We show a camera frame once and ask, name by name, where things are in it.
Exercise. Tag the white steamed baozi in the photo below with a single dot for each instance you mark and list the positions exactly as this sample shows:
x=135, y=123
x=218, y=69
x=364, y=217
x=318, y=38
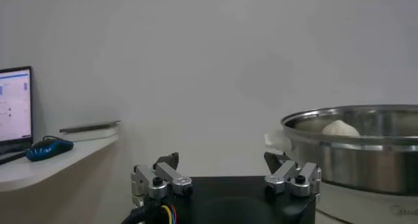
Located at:
x=339, y=129

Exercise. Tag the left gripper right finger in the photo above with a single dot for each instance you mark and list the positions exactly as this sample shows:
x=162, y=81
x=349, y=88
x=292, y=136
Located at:
x=284, y=174

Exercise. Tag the stainless steel steamer basket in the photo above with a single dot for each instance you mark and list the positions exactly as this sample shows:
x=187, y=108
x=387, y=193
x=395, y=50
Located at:
x=359, y=166

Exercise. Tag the black flat device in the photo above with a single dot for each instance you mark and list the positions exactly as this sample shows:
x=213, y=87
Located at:
x=89, y=126

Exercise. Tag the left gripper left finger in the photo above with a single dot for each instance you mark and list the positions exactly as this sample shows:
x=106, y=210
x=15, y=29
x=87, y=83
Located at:
x=163, y=173

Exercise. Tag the black laptop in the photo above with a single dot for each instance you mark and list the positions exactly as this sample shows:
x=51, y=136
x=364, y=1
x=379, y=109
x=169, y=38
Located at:
x=14, y=107

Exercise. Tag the blue computer mouse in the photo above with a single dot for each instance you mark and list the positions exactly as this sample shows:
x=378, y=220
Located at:
x=49, y=148

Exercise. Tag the white side desk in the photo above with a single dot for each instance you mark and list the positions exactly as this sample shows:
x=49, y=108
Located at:
x=49, y=169

